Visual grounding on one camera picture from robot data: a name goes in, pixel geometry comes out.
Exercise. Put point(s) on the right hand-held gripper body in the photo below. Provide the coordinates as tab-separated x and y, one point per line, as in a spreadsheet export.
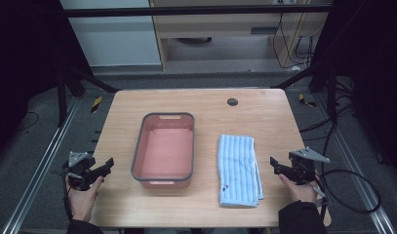
304	165

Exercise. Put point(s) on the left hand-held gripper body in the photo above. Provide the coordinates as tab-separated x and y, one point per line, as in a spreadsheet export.
78	169

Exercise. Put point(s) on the blue striped towel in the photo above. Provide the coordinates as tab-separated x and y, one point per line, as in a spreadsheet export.
238	169

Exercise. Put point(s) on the pink basin with grey rim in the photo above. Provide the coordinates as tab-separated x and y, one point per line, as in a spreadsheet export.
165	152

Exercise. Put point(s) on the person's right hand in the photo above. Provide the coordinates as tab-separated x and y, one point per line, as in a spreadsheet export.
299	191

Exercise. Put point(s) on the person's left hand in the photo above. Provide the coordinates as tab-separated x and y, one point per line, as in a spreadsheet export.
82	198

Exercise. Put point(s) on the yellow black striped tape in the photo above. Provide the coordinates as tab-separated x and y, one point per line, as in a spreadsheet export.
96	104
306	101

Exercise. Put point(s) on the round grey table grommet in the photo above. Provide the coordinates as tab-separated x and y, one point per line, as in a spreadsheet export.
232	102

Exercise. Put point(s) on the black metal stand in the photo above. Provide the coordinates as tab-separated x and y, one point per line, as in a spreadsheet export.
323	81
72	81

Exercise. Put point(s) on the white cabinet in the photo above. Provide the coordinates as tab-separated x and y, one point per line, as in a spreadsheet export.
114	35

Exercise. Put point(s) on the light wooden shelf unit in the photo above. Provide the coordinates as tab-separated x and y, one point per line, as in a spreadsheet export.
225	26

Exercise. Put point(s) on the aluminium floor rail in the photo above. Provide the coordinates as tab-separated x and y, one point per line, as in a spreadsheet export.
358	169
43	162

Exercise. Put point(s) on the black horizontal frame bar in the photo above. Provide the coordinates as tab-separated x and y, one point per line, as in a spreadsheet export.
192	10

